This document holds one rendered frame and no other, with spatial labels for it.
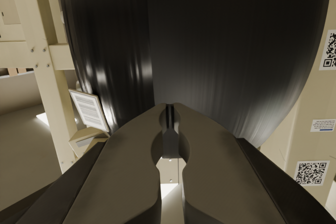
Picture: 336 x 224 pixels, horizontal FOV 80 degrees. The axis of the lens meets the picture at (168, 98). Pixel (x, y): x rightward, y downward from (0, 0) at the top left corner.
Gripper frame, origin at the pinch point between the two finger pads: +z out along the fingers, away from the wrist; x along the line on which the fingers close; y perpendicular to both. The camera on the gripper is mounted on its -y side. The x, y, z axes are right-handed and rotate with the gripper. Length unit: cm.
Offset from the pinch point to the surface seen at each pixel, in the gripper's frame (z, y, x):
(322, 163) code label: 24, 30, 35
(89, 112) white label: 10.4, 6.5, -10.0
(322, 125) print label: 25.2, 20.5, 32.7
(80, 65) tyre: 10.8, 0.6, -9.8
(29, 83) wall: 592, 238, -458
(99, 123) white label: 10.4, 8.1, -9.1
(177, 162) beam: 48, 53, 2
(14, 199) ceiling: 195, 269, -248
